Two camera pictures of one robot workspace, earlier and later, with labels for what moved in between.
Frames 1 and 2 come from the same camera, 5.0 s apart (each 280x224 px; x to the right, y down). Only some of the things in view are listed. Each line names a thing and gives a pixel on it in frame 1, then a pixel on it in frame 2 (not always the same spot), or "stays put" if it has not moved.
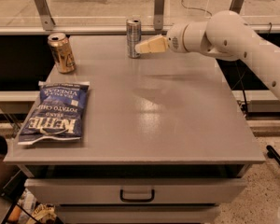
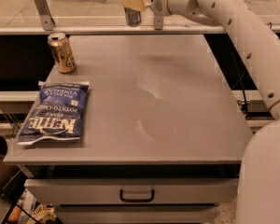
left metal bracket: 47,21 stays put
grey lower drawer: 139,214 stays put
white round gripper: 175,39 to 159,0
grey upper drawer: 134,191 stays put
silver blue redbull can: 133,36 to 133,17
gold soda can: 63,52 stays put
